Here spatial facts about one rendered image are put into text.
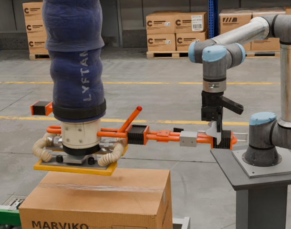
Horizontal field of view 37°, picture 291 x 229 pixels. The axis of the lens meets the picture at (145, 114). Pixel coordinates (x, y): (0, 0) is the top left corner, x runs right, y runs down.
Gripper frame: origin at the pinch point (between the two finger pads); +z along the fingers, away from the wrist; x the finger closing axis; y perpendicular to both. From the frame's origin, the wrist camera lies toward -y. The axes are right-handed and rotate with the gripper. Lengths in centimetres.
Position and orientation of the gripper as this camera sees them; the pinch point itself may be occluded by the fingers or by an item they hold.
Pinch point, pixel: (220, 137)
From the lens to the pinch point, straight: 180.3
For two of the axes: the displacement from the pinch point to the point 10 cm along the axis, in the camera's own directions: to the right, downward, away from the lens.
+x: -2.3, 3.3, -9.2
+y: -9.7, -0.2, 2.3
